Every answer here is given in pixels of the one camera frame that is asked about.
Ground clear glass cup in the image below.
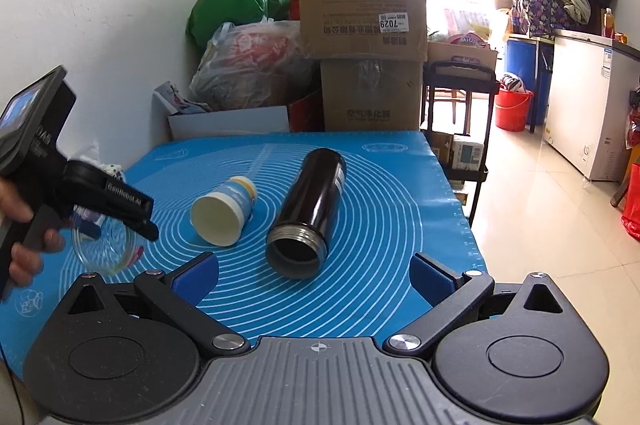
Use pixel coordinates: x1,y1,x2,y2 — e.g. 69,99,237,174
72,206,146,275

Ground blue white paper cup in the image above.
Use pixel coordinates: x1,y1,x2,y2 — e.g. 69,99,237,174
190,176,258,247

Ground person's left hand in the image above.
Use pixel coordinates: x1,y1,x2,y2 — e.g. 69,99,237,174
1,179,65,287

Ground white tissue pack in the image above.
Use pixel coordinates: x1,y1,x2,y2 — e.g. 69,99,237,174
73,144,126,181

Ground white red flat box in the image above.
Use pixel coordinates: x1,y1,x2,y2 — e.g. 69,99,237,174
153,81,324,141

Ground black thermos bottle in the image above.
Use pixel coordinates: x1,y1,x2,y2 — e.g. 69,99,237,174
266,148,346,280

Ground small white appliance box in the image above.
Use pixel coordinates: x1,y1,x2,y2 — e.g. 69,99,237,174
451,134,484,171

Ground blue silicone mat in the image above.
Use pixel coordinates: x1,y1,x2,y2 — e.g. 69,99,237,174
0,130,494,381

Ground clear bag red contents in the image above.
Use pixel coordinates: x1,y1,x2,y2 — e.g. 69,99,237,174
190,18,314,111

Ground red plastic bucket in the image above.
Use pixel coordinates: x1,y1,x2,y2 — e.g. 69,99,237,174
495,89,533,132

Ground black utility cart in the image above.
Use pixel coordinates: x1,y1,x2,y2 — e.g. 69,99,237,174
422,60,501,226

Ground lower cardboard box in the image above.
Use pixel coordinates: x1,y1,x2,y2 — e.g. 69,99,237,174
320,60,423,131

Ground blue plastic barrel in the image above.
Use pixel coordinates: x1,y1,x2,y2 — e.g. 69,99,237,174
504,35,554,127

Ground white chest freezer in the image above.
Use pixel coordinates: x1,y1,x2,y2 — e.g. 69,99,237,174
542,30,639,182

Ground purple patterned bag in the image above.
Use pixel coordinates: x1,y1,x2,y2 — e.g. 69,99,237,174
511,0,574,38

